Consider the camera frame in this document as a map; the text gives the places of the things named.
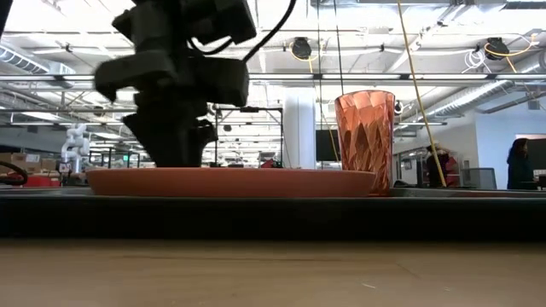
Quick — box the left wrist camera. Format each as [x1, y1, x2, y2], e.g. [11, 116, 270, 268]
[187, 0, 258, 46]

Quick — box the black curved cable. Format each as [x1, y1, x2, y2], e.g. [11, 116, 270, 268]
[0, 160, 29, 187]

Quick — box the black background rig frame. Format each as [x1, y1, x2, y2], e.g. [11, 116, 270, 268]
[215, 106, 285, 170]

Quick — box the gray cabinet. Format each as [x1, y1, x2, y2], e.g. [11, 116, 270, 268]
[462, 167, 498, 191]

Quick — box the person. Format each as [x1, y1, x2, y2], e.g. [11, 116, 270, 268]
[425, 143, 452, 188]
[506, 137, 535, 191]

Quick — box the black hanging cable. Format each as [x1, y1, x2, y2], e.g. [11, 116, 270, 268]
[331, 0, 344, 93]

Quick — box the cardboard box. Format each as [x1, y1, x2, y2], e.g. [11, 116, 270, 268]
[0, 152, 57, 171]

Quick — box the black background monitor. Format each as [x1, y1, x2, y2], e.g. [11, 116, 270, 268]
[315, 130, 342, 162]

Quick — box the yellow hanging cable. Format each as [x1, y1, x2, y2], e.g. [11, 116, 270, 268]
[396, 0, 448, 188]

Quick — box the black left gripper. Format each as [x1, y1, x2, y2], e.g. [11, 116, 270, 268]
[93, 49, 251, 169]

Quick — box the black plastic tray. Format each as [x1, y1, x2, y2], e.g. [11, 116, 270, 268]
[0, 186, 546, 240]

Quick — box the black wall monitor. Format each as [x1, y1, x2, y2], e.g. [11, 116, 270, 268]
[528, 138, 546, 171]

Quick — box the silver ventilation duct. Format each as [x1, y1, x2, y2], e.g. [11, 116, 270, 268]
[420, 78, 546, 123]

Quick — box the white pillar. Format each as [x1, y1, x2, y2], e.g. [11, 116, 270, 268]
[283, 88, 317, 170]

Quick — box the orange faceted plastic cup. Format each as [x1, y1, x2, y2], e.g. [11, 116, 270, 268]
[334, 90, 397, 197]

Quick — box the orange plastic plate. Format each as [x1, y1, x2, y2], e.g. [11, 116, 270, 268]
[85, 166, 377, 199]

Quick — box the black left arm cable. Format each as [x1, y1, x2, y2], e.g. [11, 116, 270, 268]
[242, 0, 299, 63]

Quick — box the red box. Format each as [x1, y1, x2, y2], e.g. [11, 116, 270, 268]
[23, 176, 61, 188]

